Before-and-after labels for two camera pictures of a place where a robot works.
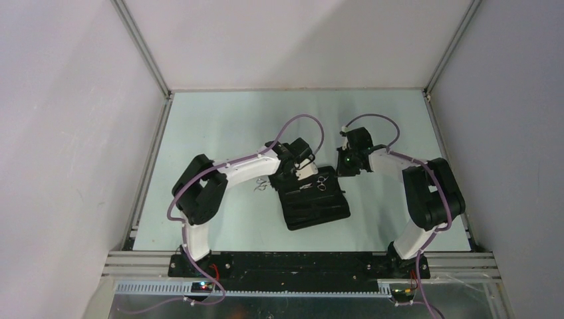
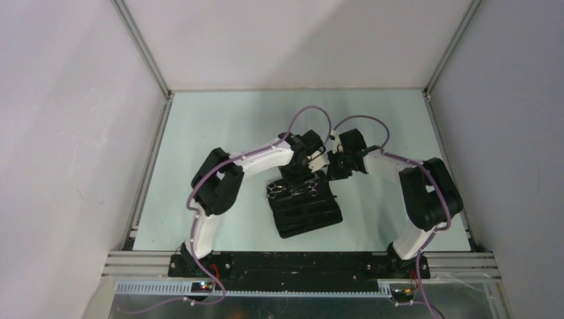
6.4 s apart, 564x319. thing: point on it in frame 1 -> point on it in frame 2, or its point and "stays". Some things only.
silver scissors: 262,185 -> 272,186
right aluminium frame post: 464,22 stays
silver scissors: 321,185 -> 311,185
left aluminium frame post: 126,16 stays
